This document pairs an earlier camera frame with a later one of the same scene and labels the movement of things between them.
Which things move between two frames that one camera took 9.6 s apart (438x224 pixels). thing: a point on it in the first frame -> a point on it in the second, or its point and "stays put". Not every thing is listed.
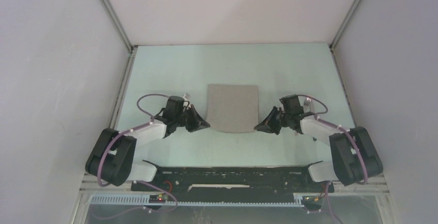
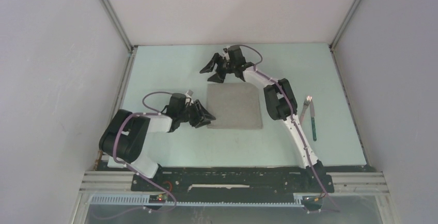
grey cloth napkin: (232, 108) stays put
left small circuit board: (160, 198) stays put
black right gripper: (267, 125) -> (211, 64)
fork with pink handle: (308, 100) stays put
